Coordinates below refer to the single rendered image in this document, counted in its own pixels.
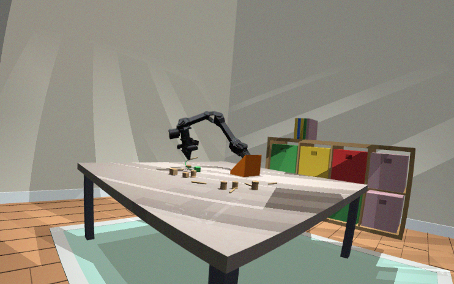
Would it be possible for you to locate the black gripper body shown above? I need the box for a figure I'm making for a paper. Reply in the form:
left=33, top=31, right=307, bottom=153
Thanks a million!
left=177, top=136, right=198, bottom=152

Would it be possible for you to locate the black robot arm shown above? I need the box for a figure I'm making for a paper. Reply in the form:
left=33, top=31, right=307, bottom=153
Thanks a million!
left=169, top=111, right=250, bottom=158

